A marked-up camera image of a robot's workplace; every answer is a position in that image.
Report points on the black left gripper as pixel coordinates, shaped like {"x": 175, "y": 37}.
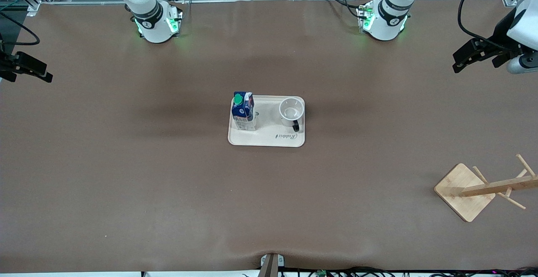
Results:
{"x": 502, "y": 32}

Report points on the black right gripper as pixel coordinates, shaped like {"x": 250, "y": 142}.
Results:
{"x": 8, "y": 64}

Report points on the blue white milk carton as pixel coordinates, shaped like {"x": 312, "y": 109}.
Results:
{"x": 243, "y": 115}

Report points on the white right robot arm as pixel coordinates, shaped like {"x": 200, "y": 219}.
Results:
{"x": 147, "y": 25}

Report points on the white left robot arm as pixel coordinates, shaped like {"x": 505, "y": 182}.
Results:
{"x": 384, "y": 22}

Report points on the wooden cup rack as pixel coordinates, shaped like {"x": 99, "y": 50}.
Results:
{"x": 462, "y": 193}

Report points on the cream plastic tray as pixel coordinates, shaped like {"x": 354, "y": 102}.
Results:
{"x": 269, "y": 136}

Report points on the metal table edge clamp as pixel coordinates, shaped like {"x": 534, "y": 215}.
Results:
{"x": 272, "y": 264}

